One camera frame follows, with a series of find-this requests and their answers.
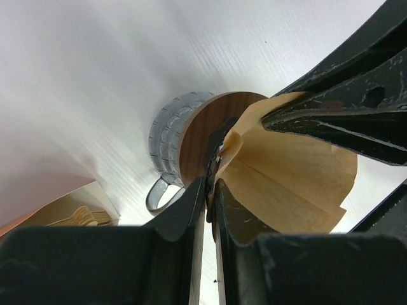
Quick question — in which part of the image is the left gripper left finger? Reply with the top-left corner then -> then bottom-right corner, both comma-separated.
1,178 -> 205,304

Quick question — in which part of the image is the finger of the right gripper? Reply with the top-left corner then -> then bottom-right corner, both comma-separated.
261,1 -> 406,165
351,183 -> 406,234

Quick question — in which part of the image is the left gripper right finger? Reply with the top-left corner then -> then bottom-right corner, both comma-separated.
212,181 -> 406,304

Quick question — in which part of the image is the brown paper coffee filter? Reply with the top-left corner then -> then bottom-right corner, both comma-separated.
215,92 -> 357,234

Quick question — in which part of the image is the grey glass coffee server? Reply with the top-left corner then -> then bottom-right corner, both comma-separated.
146,91 -> 215,216

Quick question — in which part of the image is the orange coffee filter packet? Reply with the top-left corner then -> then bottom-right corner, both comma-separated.
1,181 -> 119,238

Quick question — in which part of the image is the brown wooden dripper ring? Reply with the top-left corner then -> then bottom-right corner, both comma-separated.
177,91 -> 270,188

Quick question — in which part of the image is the blue glass ribbed dripper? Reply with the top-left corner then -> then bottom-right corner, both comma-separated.
205,140 -> 224,194

